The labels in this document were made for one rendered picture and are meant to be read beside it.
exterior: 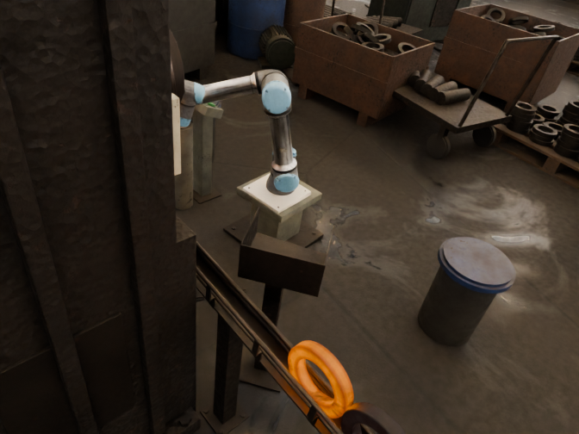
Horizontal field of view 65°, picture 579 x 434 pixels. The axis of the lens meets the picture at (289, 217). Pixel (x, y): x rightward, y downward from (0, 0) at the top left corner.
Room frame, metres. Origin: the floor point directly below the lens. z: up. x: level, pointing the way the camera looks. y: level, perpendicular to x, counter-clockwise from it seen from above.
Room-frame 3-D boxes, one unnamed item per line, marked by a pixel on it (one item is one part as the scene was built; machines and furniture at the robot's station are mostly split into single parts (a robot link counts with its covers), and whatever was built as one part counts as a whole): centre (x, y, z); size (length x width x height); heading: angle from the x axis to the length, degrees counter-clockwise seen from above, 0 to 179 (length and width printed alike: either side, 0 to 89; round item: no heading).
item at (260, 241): (1.09, -0.01, 0.36); 0.26 x 0.20 x 0.72; 83
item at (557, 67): (4.85, -1.91, 0.38); 1.03 x 0.83 x 0.75; 51
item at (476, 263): (1.48, -0.82, 0.22); 0.32 x 0.32 x 0.43
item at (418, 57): (3.99, -0.40, 0.33); 0.93 x 0.73 x 0.66; 55
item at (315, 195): (1.94, 0.07, 0.28); 0.32 x 0.32 x 0.04; 54
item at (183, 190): (2.08, 0.63, 0.26); 0.12 x 0.12 x 0.52
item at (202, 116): (2.22, 0.55, 0.31); 0.24 x 0.16 x 0.62; 48
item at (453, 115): (3.63, -1.02, 0.48); 1.18 x 0.65 x 0.96; 38
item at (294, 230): (1.94, 0.07, 0.13); 0.40 x 0.40 x 0.26; 54
